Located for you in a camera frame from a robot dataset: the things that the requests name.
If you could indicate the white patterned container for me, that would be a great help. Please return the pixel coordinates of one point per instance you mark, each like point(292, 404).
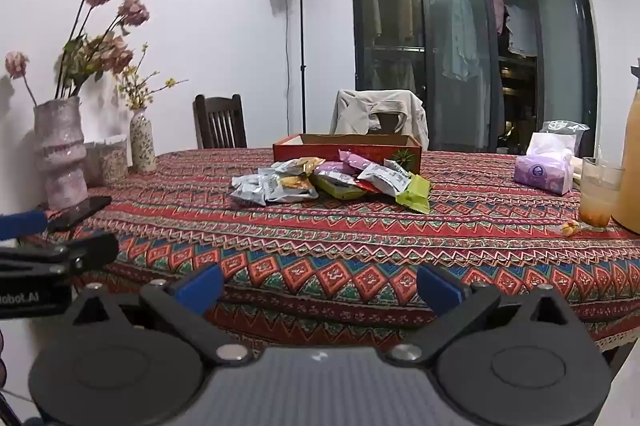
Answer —
point(106, 160)

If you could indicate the orange juice bottle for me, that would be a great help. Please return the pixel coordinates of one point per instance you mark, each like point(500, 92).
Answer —
point(631, 165)

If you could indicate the black smartphone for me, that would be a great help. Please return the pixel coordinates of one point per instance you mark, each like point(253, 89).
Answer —
point(82, 210)

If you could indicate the black framed sliding glass door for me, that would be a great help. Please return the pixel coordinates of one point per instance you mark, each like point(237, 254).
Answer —
point(565, 55)

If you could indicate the studio light on stand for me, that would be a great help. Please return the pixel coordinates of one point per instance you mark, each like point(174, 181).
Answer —
point(302, 55)

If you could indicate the hanging clothes behind glass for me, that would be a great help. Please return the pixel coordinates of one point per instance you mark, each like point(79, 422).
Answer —
point(460, 35)

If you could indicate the dark wooden chair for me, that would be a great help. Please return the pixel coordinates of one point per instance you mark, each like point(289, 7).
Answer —
point(220, 123)

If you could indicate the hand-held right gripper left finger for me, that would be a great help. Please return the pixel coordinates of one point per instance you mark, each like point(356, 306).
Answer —
point(200, 288)

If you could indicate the small snack piece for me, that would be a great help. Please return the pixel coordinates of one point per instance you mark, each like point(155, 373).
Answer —
point(570, 229)

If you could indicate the pink ceramic vase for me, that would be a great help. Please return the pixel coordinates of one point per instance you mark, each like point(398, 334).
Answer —
point(62, 150)

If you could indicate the beige jacket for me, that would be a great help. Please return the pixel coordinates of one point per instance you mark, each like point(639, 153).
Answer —
point(355, 113)

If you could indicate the brown chair under jacket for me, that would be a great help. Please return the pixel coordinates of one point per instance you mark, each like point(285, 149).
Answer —
point(387, 123)

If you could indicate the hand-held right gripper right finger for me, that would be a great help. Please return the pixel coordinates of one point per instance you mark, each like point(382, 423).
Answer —
point(440, 291)

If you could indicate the yellow flower twigs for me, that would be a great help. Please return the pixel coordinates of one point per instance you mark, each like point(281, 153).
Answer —
point(137, 85)

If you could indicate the small floral print vase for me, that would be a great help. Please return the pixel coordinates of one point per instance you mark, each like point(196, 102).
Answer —
point(142, 145)

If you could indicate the clear plastic bag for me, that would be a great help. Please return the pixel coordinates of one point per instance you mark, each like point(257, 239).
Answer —
point(567, 130)

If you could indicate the drinking glass with juice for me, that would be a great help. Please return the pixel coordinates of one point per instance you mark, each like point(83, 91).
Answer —
point(600, 196)

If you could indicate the pile of snack packets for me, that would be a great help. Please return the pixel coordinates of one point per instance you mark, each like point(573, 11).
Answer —
point(300, 186)

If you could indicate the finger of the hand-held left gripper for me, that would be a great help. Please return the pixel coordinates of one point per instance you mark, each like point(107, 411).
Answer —
point(22, 223)
point(92, 253)

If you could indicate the purple tissue pack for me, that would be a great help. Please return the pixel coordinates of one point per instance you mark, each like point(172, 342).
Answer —
point(542, 171)

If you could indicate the red cardboard box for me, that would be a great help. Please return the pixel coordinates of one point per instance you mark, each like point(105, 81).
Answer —
point(345, 150)

